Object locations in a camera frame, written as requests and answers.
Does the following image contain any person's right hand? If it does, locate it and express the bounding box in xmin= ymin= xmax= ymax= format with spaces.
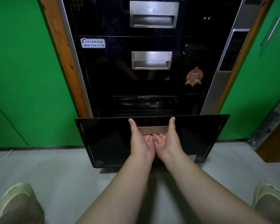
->
xmin=153 ymin=117 xmax=185 ymax=163

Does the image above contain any person's left hand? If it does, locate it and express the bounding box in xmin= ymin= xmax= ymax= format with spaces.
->
xmin=128 ymin=118 xmax=156 ymax=159

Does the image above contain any black glass cabinet drawer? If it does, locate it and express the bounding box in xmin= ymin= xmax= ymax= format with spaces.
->
xmin=74 ymin=114 xmax=231 ymax=169

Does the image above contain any person's right forearm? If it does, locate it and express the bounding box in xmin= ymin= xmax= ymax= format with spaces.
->
xmin=163 ymin=152 xmax=272 ymax=224

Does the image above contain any person's left forearm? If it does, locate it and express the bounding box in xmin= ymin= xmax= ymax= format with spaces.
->
xmin=75 ymin=154 xmax=155 ymax=224

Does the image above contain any red gold sticker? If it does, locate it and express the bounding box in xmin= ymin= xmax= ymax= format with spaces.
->
xmin=185 ymin=67 xmax=204 ymax=87

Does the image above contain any black disinfection cabinet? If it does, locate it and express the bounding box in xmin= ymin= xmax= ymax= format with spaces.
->
xmin=57 ymin=0 xmax=270 ymax=119

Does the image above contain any white rectangular sticker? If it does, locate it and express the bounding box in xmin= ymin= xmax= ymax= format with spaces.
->
xmin=80 ymin=38 xmax=106 ymax=48

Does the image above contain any silver touch control panel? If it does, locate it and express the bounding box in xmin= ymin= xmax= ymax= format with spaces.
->
xmin=218 ymin=28 xmax=251 ymax=72

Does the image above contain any brown wooden board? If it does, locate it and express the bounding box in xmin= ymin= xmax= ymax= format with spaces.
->
xmin=255 ymin=114 xmax=280 ymax=163

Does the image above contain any beige slipper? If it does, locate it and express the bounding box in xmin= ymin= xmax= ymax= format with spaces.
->
xmin=252 ymin=183 xmax=280 ymax=224
xmin=0 ymin=182 xmax=45 ymax=224

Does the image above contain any person's right foot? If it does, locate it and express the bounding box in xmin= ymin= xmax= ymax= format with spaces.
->
xmin=254 ymin=197 xmax=280 ymax=224

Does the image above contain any person's foot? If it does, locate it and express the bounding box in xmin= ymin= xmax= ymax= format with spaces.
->
xmin=0 ymin=195 xmax=45 ymax=224
xmin=254 ymin=197 xmax=280 ymax=224

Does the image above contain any person's left foot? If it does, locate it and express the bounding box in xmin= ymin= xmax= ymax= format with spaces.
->
xmin=0 ymin=195 xmax=45 ymax=224

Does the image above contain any metal wire rack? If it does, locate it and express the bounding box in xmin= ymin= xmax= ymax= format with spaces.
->
xmin=112 ymin=95 xmax=180 ymax=117

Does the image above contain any small silver recessed drawer handle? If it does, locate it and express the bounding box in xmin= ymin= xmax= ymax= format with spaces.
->
xmin=131 ymin=51 xmax=173 ymax=70

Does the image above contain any green cupboard door with handle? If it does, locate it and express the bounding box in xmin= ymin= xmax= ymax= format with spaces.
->
xmin=217 ymin=0 xmax=280 ymax=141

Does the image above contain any wooden frame strip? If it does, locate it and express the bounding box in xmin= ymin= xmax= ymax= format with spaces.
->
xmin=215 ymin=0 xmax=275 ymax=114
xmin=38 ymin=0 xmax=90 ymax=119

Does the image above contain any large silver recessed drawer handle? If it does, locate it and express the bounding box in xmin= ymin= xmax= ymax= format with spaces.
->
xmin=129 ymin=0 xmax=180 ymax=29

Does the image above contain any silver bar door handle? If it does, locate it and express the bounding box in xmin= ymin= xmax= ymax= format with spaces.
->
xmin=260 ymin=15 xmax=280 ymax=47

